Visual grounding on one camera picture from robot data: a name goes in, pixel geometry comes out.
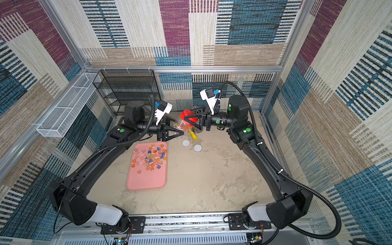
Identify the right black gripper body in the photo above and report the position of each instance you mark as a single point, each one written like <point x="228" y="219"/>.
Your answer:
<point x="205" y="121"/>

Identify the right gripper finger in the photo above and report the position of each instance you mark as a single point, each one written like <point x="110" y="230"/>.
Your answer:
<point x="197" y="111"/>
<point x="196" y="122"/>

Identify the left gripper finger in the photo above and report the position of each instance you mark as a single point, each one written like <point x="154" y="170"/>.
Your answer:
<point x="173" y="122"/>
<point x="173" y="133"/>

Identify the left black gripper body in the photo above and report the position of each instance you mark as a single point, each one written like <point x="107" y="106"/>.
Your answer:
<point x="161" y="132"/>

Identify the translucent white jar lid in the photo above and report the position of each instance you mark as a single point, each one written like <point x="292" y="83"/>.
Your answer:
<point x="185" y="143"/>

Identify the red lid candy jar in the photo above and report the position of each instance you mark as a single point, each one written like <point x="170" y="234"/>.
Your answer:
<point x="182" y="125"/>

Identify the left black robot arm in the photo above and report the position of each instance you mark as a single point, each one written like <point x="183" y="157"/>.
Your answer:
<point x="69" y="196"/>

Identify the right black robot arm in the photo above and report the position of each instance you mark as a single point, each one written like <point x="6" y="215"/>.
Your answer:
<point x="291" y="201"/>

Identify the clear cup of pencils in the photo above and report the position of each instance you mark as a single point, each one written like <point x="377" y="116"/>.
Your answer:
<point x="197" y="131"/>

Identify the pink plastic tray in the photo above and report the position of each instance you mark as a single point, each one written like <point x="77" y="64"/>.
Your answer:
<point x="150" y="178"/>

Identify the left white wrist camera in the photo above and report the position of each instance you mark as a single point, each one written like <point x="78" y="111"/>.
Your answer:
<point x="162" y="108"/>

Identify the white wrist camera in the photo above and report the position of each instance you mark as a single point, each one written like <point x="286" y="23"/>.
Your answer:
<point x="162" y="108"/>
<point x="209" y="95"/>

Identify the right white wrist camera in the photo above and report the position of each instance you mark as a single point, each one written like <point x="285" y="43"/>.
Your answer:
<point x="209" y="95"/>

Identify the black wire shelf rack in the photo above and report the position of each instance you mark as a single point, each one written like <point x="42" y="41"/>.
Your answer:
<point x="119" y="87"/>

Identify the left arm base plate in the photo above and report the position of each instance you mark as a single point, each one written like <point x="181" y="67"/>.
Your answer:
<point x="127" y="225"/>

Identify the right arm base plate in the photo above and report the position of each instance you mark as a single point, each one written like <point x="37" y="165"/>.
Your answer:
<point x="240" y="221"/>

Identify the white wire mesh basket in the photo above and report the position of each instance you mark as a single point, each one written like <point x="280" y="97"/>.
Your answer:
<point x="57" y="123"/>

